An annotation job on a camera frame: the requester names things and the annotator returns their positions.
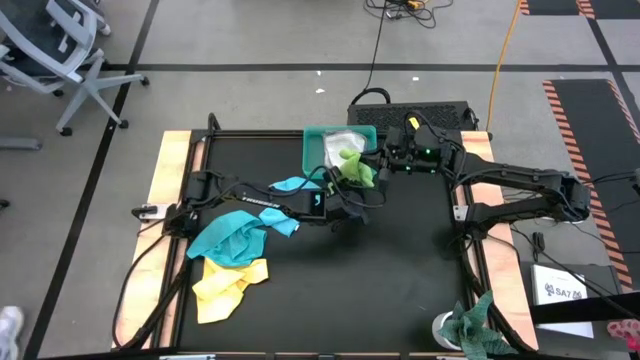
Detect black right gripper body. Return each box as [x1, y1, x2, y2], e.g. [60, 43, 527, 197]
[378, 124, 455, 177]

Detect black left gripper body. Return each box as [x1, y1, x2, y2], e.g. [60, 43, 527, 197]
[322, 174, 372, 227]

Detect green microfiber towel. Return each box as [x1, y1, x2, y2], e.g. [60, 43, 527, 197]
[338, 149, 377, 190]

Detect white waffle-weave towel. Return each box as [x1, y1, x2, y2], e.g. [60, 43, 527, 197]
[322, 130, 368, 171]

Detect blue microfiber towel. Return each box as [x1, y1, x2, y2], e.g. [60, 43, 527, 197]
[185, 175, 322, 269]

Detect yellow microfiber towel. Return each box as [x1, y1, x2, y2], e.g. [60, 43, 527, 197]
[191, 256, 270, 325]

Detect teal plastic bin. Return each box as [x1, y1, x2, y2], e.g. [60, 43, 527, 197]
[301, 124, 379, 181]

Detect black perforated computer case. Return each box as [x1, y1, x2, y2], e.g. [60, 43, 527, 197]
[346, 100, 477, 134]

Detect wooden table side board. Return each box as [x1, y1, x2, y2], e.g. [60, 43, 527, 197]
[458, 130, 541, 352]
[111, 130, 194, 350]

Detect white plant pot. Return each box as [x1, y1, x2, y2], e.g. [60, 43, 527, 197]
[430, 310, 464, 352]

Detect black striped floor mat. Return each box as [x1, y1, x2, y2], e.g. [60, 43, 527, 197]
[518, 0, 627, 21]
[542, 78, 640, 294]

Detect green artificial plant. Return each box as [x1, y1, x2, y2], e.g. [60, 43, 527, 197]
[438, 290, 519, 360]

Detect white printed paper sign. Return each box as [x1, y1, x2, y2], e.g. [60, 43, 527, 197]
[530, 263, 596, 340]

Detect pink patterned object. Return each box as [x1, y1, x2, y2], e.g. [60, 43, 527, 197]
[606, 319, 640, 354]

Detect grey office chair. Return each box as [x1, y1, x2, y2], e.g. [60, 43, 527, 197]
[0, 0, 151, 138]

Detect person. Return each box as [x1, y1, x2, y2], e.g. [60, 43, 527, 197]
[0, 305, 26, 360]

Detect thin black cable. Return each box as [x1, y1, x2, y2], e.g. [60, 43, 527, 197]
[349, 0, 392, 107]

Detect yellow extension cable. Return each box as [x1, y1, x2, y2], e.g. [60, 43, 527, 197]
[485, 0, 524, 133]

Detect tangled black cable bundle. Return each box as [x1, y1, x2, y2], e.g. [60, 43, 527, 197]
[363, 0, 455, 30]

